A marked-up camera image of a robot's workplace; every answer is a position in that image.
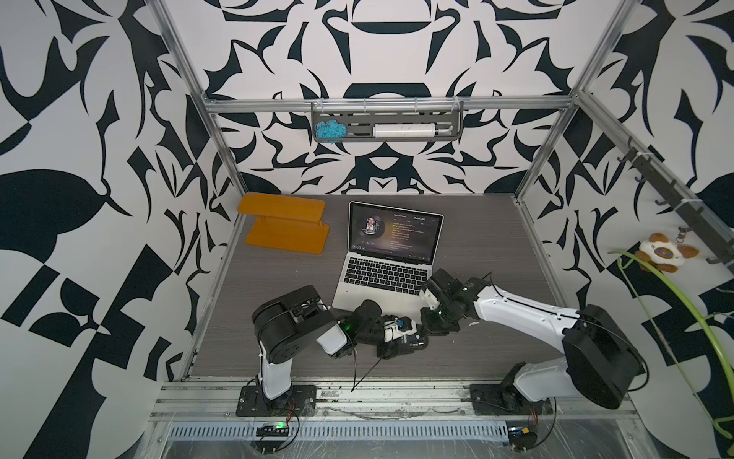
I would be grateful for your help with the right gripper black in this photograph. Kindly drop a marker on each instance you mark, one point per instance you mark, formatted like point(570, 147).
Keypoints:
point(434, 332)

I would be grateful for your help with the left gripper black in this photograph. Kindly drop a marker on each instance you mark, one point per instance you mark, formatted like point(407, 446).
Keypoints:
point(386, 349)

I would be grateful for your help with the silver laptop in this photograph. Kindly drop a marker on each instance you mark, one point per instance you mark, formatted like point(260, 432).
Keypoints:
point(390, 257)

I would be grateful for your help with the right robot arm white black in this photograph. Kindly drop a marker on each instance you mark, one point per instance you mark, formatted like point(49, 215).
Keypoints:
point(597, 360)

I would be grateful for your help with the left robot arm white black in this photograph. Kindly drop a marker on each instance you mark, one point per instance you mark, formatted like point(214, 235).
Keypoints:
point(287, 325)

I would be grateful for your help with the right controller board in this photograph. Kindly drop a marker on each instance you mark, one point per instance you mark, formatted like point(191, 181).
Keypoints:
point(521, 439)

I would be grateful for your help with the controller board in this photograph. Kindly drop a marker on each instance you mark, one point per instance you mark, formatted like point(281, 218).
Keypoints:
point(273, 430)
point(521, 439)

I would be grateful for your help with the left controller board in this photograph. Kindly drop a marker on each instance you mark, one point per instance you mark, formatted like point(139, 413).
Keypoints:
point(273, 430)

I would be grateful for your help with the white roll in rack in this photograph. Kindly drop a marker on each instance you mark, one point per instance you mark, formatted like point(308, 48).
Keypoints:
point(396, 131)

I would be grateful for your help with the teal cloth ball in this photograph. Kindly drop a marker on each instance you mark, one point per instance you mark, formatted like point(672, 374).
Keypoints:
point(330, 131)

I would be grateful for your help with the brown white plush toy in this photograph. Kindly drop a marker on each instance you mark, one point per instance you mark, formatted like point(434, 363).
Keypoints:
point(664, 254)

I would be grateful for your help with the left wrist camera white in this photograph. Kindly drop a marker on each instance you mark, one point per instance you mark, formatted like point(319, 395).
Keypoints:
point(399, 328)

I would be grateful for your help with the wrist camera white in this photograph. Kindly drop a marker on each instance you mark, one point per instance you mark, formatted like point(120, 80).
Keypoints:
point(431, 297)
point(399, 328)

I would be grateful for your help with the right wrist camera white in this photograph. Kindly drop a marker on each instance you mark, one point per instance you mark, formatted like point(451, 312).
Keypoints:
point(431, 297)

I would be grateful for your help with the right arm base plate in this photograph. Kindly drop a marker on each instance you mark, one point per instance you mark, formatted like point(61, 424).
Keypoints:
point(497, 400)

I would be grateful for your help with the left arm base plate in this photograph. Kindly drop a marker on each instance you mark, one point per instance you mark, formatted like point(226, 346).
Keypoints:
point(300, 400)

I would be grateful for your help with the grey wall rack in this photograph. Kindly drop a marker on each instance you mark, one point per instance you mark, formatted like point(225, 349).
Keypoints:
point(361, 116)

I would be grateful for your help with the grey hook rail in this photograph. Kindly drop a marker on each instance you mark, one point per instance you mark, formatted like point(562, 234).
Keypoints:
point(674, 196)

